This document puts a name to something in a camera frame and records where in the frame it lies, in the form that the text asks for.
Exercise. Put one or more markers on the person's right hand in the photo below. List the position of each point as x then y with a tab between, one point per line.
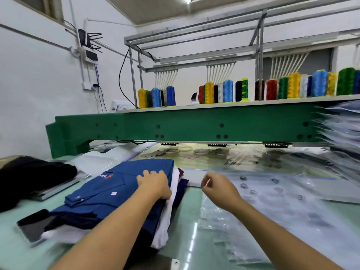
222	193

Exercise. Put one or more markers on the person's left hand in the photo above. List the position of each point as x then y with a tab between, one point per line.
154	185

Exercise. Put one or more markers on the blue shirt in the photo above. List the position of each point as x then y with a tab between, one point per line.
107	191

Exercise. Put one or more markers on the stack of plastic bags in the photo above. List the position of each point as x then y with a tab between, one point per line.
281	216

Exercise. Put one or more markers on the stack of bagged garments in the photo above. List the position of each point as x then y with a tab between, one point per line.
343	137

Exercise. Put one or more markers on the person's left forearm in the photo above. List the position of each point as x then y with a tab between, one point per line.
107	239

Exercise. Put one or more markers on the person's right forearm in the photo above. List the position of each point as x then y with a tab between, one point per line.
287	241

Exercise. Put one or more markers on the green machine beam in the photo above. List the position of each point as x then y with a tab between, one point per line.
197	123

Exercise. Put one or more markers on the white box device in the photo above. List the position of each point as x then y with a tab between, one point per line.
121	105

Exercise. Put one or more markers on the grey flat tablet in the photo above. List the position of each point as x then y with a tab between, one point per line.
62	188

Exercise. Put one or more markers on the row of coloured thread spools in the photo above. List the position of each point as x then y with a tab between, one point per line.
270	87

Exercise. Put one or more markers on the black cloth bundle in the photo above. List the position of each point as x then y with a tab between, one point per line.
31	180

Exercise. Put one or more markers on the black smartphone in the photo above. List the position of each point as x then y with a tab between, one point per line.
34	226

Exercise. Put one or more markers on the grey metal thread rack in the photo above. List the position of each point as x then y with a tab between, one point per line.
259	42

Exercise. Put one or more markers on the white wall socket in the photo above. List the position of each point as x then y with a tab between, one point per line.
89	86

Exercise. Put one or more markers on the wall router with antennas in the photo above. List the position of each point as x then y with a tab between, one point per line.
89	47

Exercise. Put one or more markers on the high wall window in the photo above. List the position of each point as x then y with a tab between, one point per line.
42	5

